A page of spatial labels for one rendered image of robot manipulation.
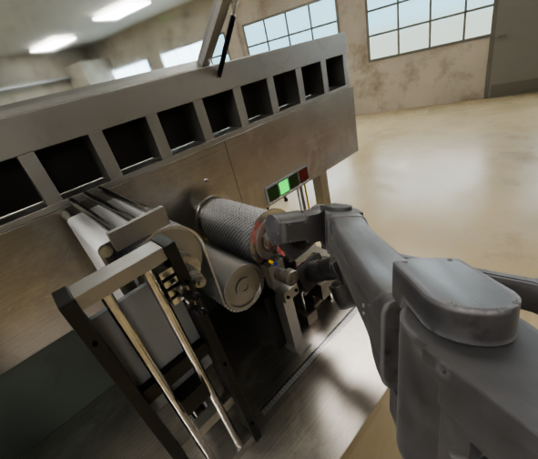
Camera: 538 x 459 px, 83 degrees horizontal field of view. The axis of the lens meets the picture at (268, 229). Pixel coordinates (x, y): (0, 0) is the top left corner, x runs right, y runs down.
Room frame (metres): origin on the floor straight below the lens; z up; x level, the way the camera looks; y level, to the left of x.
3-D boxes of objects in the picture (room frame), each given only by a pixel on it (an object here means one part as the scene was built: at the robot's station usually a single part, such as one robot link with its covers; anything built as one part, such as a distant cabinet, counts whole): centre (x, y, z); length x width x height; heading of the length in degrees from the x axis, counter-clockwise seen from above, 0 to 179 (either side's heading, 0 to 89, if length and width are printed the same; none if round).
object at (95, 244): (0.60, 0.36, 1.17); 0.34 x 0.05 x 0.54; 36
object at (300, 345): (0.61, 0.00, 1.05); 0.06 x 0.05 x 0.31; 36
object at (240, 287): (0.70, 0.17, 1.18); 0.26 x 0.12 x 0.12; 36
